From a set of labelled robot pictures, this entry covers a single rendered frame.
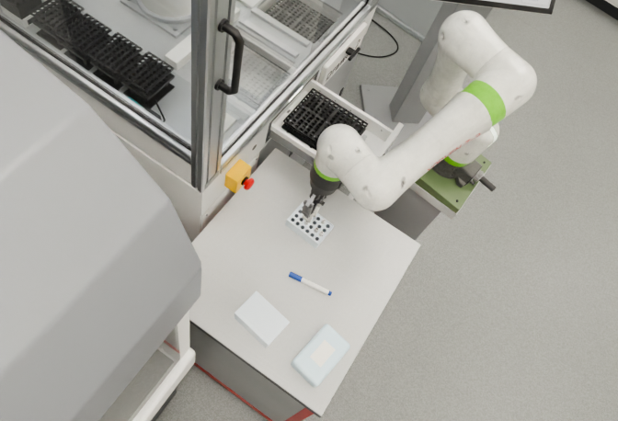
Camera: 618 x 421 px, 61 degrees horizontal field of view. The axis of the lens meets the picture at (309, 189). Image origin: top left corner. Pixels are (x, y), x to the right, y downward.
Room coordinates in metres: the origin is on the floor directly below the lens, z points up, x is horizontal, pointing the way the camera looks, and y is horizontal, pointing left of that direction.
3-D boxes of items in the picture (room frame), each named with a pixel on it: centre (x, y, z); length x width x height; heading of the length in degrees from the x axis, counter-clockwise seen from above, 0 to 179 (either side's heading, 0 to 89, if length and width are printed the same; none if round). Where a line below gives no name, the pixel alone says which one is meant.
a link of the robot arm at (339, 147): (0.74, -0.04, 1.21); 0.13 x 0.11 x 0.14; 58
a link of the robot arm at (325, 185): (0.74, -0.03, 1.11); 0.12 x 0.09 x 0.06; 72
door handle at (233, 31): (0.67, 0.23, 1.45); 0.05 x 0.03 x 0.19; 76
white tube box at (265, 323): (0.42, -0.01, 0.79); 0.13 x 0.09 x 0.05; 68
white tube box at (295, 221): (0.75, -0.04, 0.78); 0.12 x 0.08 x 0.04; 72
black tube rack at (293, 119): (1.06, 0.03, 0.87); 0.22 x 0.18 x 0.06; 76
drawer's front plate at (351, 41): (1.39, 0.07, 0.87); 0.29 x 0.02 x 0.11; 166
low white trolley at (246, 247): (0.62, -0.05, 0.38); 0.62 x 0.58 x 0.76; 166
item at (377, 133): (1.06, 0.04, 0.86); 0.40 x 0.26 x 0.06; 76
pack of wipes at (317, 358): (0.39, -0.20, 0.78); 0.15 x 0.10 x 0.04; 158
